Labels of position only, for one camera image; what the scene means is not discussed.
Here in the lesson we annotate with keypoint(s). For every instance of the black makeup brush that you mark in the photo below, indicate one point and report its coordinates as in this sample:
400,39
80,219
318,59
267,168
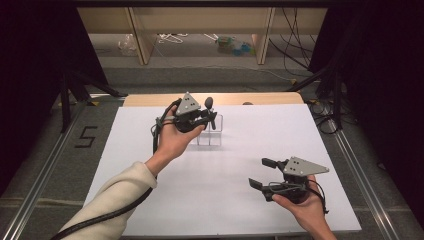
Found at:
209,102

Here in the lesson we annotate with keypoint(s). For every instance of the person's left hand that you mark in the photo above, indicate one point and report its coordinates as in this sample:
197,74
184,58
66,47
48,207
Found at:
175,143

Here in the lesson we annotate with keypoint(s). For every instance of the white table cover sheet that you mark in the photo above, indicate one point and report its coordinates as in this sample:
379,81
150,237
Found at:
216,186

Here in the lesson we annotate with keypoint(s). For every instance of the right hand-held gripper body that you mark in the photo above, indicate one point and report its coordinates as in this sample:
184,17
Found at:
300,173

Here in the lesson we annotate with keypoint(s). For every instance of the clear acrylic organizer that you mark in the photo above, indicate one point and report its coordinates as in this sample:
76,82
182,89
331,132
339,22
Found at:
215,136

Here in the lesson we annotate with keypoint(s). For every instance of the metal floor rail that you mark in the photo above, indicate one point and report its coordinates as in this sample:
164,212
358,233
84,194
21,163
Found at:
43,173
363,173

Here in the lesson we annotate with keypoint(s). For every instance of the black curtain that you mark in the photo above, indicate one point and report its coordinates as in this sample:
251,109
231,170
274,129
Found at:
33,66
383,83

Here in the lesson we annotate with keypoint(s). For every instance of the wooden table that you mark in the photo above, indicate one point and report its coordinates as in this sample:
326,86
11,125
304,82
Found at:
233,99

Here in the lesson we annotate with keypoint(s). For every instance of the beige wooden shelf unit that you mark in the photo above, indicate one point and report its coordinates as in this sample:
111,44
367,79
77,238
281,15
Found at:
200,20

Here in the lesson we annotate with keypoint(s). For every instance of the black metal stand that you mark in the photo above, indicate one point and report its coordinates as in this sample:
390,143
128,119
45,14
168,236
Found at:
333,96
66,96

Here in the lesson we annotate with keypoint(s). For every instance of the clear plastic bag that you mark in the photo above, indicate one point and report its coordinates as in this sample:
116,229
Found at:
127,45

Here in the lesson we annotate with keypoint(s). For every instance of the person's right hand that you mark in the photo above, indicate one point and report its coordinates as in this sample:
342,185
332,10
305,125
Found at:
306,210

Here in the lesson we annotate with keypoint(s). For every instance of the white hanger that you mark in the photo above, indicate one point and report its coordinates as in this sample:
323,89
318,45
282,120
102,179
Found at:
170,38

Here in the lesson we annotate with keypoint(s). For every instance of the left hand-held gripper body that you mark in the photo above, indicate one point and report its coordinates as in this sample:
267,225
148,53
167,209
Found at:
188,110

